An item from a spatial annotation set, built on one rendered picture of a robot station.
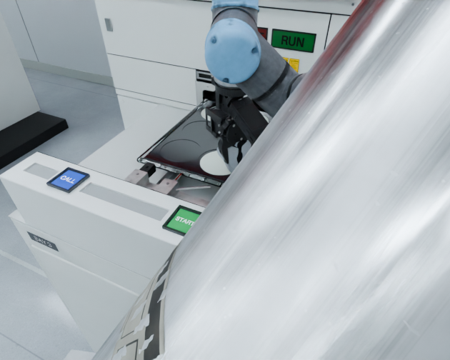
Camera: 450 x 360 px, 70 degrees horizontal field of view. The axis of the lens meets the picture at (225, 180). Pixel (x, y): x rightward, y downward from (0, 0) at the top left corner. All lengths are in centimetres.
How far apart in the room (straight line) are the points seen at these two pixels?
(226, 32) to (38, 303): 154
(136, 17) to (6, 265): 139
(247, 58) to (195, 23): 61
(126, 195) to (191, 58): 59
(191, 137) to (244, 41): 47
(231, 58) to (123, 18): 78
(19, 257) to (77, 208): 138
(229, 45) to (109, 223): 35
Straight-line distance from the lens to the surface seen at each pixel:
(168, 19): 109
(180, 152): 81
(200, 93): 110
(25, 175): 75
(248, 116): 60
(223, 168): 74
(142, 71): 122
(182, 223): 54
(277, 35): 95
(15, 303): 182
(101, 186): 65
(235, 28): 44
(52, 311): 171
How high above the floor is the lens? 136
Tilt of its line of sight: 40 degrees down
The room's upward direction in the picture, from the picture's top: straight up
